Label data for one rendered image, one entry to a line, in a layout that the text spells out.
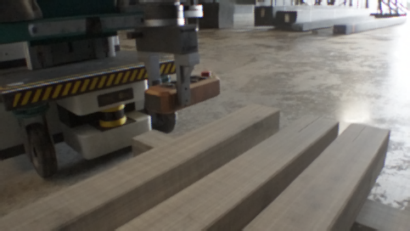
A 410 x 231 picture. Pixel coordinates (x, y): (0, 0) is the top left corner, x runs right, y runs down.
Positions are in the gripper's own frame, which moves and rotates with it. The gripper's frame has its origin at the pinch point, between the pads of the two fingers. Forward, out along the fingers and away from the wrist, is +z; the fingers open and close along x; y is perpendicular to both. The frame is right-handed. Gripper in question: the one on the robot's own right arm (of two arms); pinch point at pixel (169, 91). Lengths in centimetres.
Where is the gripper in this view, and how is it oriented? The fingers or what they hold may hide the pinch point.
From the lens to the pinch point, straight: 64.4
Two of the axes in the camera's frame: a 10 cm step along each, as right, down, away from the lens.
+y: -6.5, 2.7, -7.1
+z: 0.4, 9.4, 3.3
